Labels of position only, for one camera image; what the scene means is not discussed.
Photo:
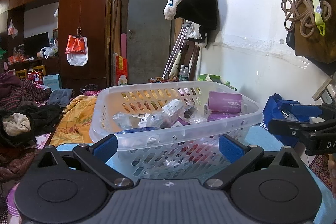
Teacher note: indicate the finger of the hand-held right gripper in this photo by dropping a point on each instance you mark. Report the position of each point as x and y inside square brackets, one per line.
[286, 127]
[305, 110]

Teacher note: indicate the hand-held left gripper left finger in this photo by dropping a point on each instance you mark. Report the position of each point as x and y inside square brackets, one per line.
[106, 148]

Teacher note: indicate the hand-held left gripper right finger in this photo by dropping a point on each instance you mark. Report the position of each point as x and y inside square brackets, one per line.
[231, 150]

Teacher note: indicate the clear plastic packet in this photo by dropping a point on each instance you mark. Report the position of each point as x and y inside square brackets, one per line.
[127, 121]

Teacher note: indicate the purple packet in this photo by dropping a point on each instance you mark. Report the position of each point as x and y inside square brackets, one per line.
[223, 116]

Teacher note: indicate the white plastic basket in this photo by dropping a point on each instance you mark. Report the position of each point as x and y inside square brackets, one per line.
[147, 140]

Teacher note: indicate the purple cardboard box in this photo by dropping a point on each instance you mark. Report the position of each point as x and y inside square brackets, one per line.
[225, 102]

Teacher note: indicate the small purple box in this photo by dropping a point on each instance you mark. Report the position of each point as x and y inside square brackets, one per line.
[181, 123]

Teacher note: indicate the white box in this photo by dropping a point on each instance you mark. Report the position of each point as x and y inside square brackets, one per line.
[170, 108]

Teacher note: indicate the blue tote bag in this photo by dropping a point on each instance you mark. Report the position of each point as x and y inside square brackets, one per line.
[273, 111]

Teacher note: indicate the red patterned mat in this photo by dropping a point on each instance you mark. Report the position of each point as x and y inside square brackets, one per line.
[319, 171]

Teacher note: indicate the yellow blanket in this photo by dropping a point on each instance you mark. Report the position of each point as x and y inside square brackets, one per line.
[73, 121]

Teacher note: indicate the grey blue garment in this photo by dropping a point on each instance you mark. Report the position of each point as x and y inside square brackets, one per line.
[60, 98]

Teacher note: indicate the brown hanging bag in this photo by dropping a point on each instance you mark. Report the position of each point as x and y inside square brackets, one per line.
[315, 43]

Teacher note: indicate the green tote bag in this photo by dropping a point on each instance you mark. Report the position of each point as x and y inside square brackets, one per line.
[210, 78]

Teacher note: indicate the red printed sack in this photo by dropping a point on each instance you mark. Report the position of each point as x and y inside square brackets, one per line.
[121, 70]

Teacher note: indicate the light blue box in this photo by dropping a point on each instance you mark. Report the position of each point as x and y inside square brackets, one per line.
[52, 82]

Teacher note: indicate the clear water bottle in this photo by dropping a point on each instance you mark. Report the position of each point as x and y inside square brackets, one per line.
[186, 74]
[181, 74]

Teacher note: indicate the dark quilted jacket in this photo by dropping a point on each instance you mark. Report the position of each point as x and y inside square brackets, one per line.
[15, 163]

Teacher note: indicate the red white plastic bag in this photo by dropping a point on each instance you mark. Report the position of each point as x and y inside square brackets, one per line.
[77, 58]

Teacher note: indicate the pile of clothes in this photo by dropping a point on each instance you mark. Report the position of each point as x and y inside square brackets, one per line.
[26, 98]

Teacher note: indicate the wooden chair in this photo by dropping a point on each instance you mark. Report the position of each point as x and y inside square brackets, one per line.
[193, 61]

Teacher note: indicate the red gift box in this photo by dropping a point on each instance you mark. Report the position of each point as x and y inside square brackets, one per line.
[34, 78]

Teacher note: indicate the pink roll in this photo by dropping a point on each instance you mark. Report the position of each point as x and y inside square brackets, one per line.
[124, 44]

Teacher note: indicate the wooden boards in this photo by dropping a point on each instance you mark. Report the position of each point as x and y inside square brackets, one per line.
[114, 37]

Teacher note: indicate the metal crutches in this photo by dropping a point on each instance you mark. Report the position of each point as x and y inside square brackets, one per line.
[176, 48]

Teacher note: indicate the grey door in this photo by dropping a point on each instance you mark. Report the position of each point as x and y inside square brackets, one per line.
[149, 29]

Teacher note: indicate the black television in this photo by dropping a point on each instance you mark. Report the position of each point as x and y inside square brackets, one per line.
[36, 43]

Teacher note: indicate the brown wooden wardrobe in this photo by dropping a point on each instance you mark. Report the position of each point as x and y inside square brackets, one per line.
[86, 16]

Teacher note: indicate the pink plastic bag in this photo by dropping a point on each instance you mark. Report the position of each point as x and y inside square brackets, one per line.
[12, 29]

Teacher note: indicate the wall power strip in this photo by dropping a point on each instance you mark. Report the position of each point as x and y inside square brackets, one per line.
[325, 92]

